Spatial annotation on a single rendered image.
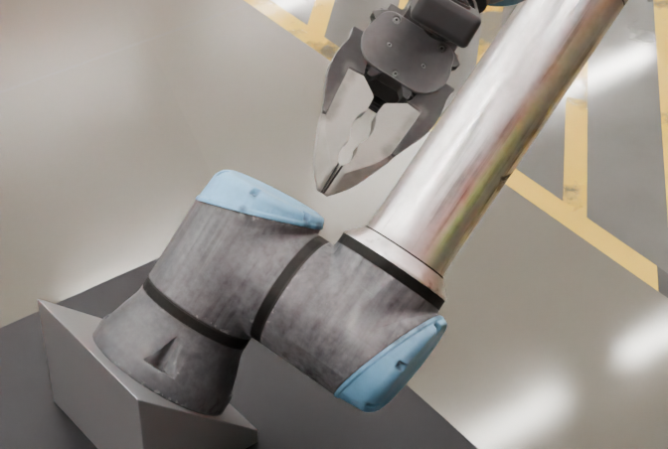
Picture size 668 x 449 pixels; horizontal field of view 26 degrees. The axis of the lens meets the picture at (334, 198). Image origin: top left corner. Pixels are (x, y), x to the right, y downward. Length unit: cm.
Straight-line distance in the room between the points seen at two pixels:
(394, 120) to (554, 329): 146
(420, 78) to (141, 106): 200
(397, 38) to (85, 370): 83
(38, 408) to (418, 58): 101
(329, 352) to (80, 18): 181
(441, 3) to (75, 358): 93
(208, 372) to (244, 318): 8
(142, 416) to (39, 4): 188
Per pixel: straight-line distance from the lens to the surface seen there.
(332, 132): 105
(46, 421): 193
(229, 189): 174
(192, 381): 175
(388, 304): 169
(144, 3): 342
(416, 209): 172
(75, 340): 178
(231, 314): 175
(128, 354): 175
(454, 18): 101
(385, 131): 106
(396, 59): 108
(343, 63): 107
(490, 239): 267
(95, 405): 182
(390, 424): 189
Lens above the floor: 166
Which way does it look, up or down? 37 degrees down
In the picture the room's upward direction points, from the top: straight up
